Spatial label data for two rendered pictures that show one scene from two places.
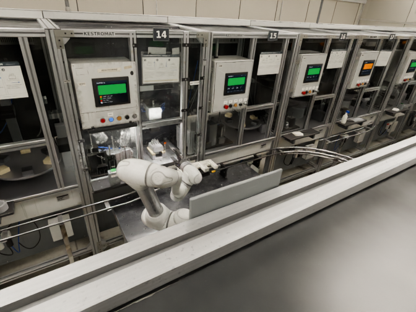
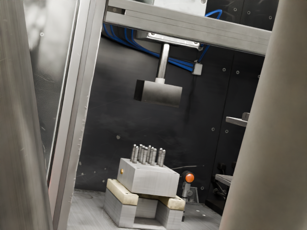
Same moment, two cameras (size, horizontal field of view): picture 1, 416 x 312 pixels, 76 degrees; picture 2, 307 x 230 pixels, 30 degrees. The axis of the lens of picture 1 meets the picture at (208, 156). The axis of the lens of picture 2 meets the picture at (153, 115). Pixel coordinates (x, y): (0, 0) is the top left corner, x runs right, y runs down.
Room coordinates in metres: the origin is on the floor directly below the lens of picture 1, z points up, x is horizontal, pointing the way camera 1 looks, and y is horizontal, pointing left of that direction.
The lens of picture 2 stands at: (1.07, 0.18, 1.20)
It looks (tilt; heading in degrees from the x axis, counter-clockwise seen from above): 3 degrees down; 16
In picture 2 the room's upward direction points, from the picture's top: 10 degrees clockwise
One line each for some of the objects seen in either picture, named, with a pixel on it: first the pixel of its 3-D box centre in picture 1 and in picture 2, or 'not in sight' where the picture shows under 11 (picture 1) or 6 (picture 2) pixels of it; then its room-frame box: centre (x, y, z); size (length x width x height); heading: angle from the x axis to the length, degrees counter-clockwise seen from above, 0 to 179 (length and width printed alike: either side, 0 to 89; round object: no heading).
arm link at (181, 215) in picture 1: (183, 223); not in sight; (1.40, 0.14, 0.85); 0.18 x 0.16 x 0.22; 76
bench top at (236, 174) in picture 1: (213, 211); not in sight; (1.77, -0.08, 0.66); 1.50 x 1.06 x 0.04; 124
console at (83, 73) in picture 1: (104, 91); not in sight; (1.94, 0.81, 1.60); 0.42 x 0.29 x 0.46; 124
